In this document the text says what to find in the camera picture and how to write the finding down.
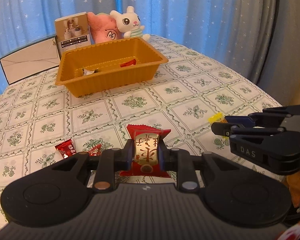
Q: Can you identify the yellow green candy wrapper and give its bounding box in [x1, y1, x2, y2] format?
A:
[208, 112, 228, 138]

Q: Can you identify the red candy with gold label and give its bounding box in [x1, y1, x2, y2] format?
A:
[120, 124, 171, 178]

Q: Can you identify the red gold candy packet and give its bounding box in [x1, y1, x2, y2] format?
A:
[120, 59, 136, 67]

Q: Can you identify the right hand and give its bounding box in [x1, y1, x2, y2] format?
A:
[286, 171, 300, 208]

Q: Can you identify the small red candy wrapper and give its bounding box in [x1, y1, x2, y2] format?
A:
[88, 144, 102, 157]

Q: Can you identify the dark red candy wrapper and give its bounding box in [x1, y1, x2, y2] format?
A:
[55, 139, 77, 159]

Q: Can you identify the green floral tablecloth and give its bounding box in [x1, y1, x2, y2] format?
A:
[0, 36, 278, 229]

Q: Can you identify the blue star curtain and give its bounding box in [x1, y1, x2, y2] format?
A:
[0, 0, 300, 105]

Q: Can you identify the orange plastic tray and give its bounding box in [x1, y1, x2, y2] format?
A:
[55, 37, 168, 97]

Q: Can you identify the white green cardboard box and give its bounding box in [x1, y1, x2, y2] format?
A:
[0, 35, 60, 85]

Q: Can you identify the pink star plush toy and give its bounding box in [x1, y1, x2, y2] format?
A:
[87, 12, 122, 44]

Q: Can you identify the brown humidifier product box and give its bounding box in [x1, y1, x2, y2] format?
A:
[55, 12, 91, 55]

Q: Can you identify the white bunny plush toy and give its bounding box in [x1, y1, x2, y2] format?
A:
[110, 6, 151, 41]

